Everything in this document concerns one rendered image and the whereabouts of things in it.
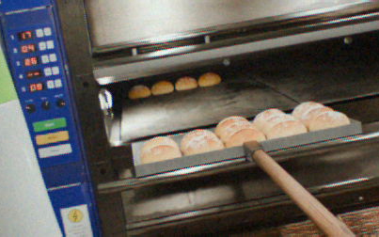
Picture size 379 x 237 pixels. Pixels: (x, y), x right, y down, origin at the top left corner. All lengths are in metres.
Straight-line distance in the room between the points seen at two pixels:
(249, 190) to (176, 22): 0.54
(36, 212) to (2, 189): 0.04
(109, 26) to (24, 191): 1.25
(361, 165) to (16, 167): 1.51
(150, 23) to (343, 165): 0.72
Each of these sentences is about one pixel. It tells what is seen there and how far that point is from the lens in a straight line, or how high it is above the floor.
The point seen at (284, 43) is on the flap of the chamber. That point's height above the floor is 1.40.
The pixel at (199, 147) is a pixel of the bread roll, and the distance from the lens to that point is 1.45.
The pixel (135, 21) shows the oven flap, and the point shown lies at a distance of 1.75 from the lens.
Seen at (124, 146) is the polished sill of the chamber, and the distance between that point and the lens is 1.80.
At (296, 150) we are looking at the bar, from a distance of 1.47.
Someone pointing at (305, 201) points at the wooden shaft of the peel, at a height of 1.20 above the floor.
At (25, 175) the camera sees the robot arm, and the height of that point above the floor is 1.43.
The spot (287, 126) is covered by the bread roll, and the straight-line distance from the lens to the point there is 1.49.
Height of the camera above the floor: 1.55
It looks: 11 degrees down
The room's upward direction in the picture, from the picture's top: 10 degrees counter-clockwise
